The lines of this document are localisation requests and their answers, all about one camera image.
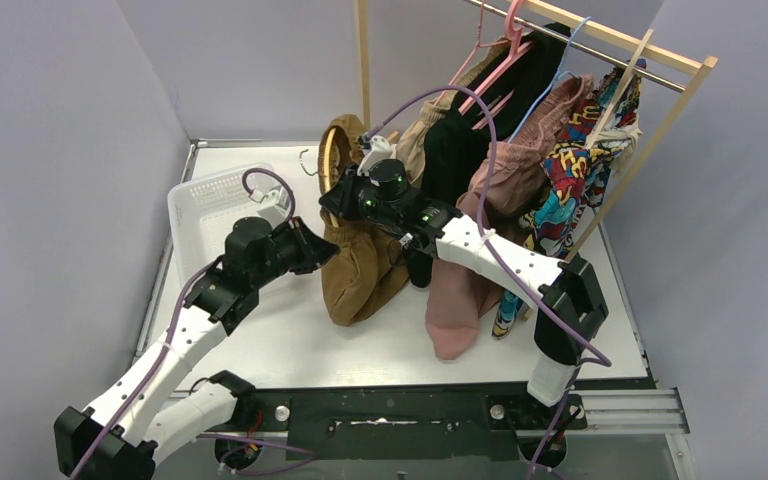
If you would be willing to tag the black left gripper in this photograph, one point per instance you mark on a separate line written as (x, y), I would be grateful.
(311, 246)

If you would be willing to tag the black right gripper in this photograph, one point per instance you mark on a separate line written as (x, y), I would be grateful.
(341, 199)

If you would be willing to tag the brown shorts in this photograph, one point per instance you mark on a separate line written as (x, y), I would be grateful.
(367, 272)

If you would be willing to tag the yellow wire hanger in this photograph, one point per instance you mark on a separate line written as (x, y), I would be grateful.
(324, 162)

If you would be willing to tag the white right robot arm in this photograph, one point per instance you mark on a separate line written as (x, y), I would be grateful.
(566, 295)

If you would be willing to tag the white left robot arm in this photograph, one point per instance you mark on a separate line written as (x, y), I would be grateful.
(126, 432)

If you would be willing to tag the beige shorts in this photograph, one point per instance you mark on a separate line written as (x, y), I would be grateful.
(443, 149)

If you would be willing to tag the pink shorts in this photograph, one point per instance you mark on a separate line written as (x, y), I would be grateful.
(458, 297)

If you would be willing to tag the black shorts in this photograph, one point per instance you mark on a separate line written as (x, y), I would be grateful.
(543, 70)

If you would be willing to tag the colourful comic print shorts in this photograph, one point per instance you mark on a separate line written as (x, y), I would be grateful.
(577, 176)

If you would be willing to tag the thick pink plastic hanger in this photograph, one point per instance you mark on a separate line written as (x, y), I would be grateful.
(517, 49)

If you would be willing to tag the light blue hanger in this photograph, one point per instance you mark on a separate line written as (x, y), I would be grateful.
(558, 74)

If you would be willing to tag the wooden hanger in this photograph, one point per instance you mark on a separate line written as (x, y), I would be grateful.
(619, 86)

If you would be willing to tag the white plastic basket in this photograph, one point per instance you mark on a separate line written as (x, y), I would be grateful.
(202, 212)

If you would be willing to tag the wooden clothes rack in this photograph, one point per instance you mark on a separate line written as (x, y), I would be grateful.
(698, 71)

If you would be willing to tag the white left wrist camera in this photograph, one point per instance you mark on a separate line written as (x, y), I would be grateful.
(273, 206)

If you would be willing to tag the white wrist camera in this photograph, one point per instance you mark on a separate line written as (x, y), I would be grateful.
(379, 149)
(273, 206)

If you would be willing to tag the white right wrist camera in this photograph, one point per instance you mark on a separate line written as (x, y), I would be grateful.
(379, 149)

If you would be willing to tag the thin pink wire hanger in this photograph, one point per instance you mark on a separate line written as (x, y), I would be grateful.
(478, 45)

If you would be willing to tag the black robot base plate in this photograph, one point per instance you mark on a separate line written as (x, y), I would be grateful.
(499, 422)

